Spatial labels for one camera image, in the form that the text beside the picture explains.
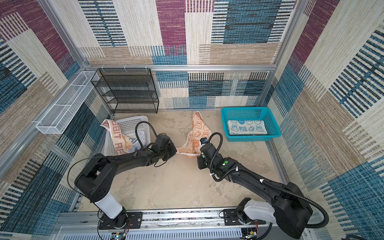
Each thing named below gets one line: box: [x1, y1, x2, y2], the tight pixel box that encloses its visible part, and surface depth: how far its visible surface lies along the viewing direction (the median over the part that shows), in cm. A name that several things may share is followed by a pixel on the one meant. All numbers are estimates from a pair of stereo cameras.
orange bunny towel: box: [176, 111, 212, 158], surface depth 107 cm
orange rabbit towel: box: [100, 119, 133, 155], surface depth 99 cm
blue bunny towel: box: [227, 120, 268, 135], surface depth 110 cm
